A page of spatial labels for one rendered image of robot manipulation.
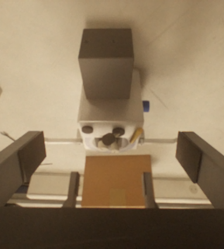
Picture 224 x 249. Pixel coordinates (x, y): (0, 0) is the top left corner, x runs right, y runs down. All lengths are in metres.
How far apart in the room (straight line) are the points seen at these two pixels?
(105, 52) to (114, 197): 0.45
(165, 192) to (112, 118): 0.68
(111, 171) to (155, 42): 0.42
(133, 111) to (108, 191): 0.38
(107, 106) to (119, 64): 0.06
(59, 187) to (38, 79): 0.56
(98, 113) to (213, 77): 0.22
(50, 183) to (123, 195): 0.37
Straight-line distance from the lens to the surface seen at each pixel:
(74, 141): 0.31
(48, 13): 0.27
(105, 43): 0.22
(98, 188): 0.58
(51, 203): 1.77
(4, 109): 0.46
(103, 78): 0.22
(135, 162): 0.60
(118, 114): 0.23
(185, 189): 0.91
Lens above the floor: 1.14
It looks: 33 degrees down
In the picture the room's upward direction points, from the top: 179 degrees counter-clockwise
